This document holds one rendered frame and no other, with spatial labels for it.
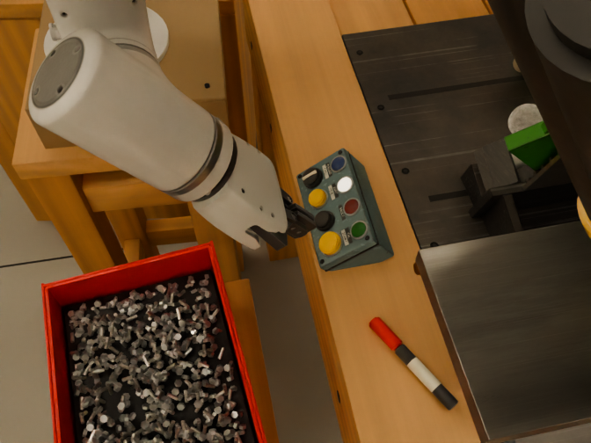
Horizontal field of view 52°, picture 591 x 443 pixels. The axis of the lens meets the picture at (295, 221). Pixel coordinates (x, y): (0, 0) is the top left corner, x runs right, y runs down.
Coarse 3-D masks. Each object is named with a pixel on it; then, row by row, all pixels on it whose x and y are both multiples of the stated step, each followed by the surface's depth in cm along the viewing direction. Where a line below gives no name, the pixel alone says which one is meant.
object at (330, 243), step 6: (324, 234) 75; (330, 234) 75; (336, 234) 74; (324, 240) 75; (330, 240) 74; (336, 240) 74; (324, 246) 74; (330, 246) 74; (336, 246) 74; (324, 252) 74; (330, 252) 74
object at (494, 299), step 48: (480, 240) 52; (528, 240) 52; (576, 240) 52; (432, 288) 49; (480, 288) 49; (528, 288) 49; (576, 288) 49; (480, 336) 47; (528, 336) 47; (576, 336) 47; (480, 384) 45; (528, 384) 45; (576, 384) 45; (480, 432) 44; (528, 432) 43
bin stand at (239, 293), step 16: (240, 288) 86; (240, 304) 85; (240, 320) 83; (256, 320) 83; (240, 336) 82; (256, 336) 82; (256, 352) 81; (256, 368) 79; (256, 384) 78; (256, 400) 77; (272, 416) 76; (272, 432) 75
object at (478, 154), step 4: (476, 152) 77; (480, 152) 77; (476, 156) 77; (480, 156) 77; (484, 156) 77; (480, 160) 77; (484, 160) 77; (480, 164) 77; (484, 164) 76; (480, 168) 77; (484, 168) 76; (480, 172) 77; (484, 172) 76; (488, 172) 76; (484, 176) 76; (488, 176) 76; (484, 180) 76; (488, 180) 76; (484, 184) 76; (488, 184) 76; (492, 184) 75; (488, 188) 76
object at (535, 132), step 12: (516, 132) 63; (528, 132) 62; (540, 132) 62; (516, 144) 63; (528, 144) 62; (540, 144) 63; (552, 144) 64; (516, 156) 65; (528, 156) 66; (540, 156) 67; (540, 168) 71
